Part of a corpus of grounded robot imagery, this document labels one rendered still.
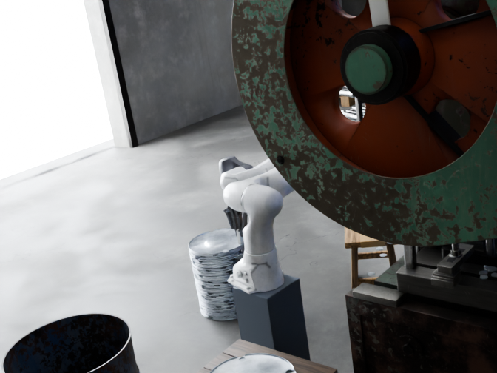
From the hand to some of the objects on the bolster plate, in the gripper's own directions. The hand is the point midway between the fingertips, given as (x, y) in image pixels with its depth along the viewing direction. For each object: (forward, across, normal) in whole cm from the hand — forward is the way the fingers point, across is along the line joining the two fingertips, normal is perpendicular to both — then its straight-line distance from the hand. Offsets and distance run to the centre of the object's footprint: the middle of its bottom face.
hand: (239, 236), depth 308 cm
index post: (-32, +108, -68) cm, 132 cm away
